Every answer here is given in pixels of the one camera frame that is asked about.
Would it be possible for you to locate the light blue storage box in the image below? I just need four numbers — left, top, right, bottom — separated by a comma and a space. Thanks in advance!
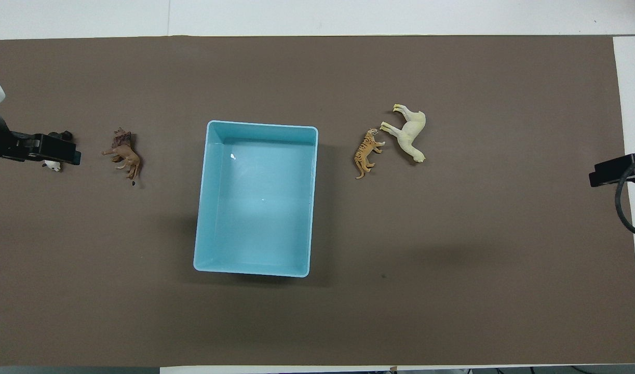
193, 120, 319, 278

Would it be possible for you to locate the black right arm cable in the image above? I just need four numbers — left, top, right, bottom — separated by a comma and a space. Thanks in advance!
615, 156, 635, 237

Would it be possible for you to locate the black and white animal toy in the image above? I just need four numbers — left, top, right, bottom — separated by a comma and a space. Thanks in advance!
41, 130, 74, 172

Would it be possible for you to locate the brown lion toy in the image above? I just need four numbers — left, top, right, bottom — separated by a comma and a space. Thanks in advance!
101, 127, 142, 186

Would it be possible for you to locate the orange striped tiger toy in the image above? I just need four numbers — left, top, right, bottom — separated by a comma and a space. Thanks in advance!
354, 128, 386, 180

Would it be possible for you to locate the brown table mat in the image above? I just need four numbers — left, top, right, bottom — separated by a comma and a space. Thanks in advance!
0, 35, 635, 368

